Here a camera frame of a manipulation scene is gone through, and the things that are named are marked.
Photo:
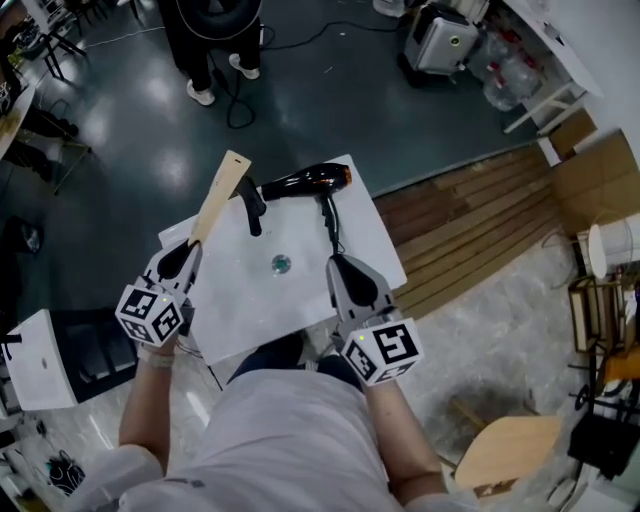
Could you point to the wooden spatula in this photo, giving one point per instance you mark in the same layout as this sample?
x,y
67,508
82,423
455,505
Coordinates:
x,y
220,195

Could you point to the person's dark trousers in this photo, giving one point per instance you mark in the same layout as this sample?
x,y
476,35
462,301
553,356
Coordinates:
x,y
270,357

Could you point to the orange chair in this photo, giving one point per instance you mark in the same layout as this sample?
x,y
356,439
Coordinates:
x,y
625,362

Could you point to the black bag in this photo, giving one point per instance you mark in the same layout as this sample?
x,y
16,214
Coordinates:
x,y
20,235

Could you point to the black box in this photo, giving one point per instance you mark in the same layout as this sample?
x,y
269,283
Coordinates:
x,y
600,440

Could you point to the white washbasin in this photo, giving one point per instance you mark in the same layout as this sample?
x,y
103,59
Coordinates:
x,y
240,300

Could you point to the white top black stand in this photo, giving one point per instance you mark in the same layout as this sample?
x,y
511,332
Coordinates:
x,y
40,370

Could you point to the white wheeled case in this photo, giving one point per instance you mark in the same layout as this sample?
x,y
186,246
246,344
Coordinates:
x,y
440,40

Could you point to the person's right forearm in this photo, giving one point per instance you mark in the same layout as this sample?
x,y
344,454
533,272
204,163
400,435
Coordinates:
x,y
400,430

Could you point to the large cardboard sheet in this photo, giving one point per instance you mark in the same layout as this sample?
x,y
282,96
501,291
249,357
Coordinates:
x,y
600,180

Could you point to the wooden slat platform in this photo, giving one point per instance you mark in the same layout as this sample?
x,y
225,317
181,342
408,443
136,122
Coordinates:
x,y
475,225

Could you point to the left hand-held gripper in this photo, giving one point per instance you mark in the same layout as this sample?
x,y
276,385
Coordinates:
x,y
150,315

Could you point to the wooden metal shelf rack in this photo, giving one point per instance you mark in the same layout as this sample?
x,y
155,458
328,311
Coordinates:
x,y
582,315

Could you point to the clear water jug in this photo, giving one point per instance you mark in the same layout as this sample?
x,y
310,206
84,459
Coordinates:
x,y
522,75
502,92

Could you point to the wooden chair seat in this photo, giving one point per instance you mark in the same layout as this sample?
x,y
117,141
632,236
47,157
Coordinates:
x,y
510,445

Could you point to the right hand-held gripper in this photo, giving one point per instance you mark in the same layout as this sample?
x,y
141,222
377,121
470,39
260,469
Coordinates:
x,y
385,350

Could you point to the round table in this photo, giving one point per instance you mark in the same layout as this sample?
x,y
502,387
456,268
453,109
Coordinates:
x,y
15,125

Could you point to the person's left forearm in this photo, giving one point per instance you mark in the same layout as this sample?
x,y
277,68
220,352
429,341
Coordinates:
x,y
145,400

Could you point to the black hair dryer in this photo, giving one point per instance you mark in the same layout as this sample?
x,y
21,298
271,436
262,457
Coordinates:
x,y
300,180

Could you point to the person's white shirt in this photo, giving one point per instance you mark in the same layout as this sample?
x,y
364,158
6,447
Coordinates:
x,y
280,450

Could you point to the white table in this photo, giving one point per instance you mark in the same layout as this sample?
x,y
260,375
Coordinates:
x,y
560,45

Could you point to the small cardboard box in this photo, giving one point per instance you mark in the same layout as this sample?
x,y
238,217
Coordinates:
x,y
572,132

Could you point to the black faucet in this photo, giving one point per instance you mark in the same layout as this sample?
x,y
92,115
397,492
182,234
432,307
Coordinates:
x,y
252,210

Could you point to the round sink drain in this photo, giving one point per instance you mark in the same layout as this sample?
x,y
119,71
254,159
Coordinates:
x,y
281,264

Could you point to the white plastic jug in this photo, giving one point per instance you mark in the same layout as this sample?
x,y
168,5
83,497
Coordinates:
x,y
387,6

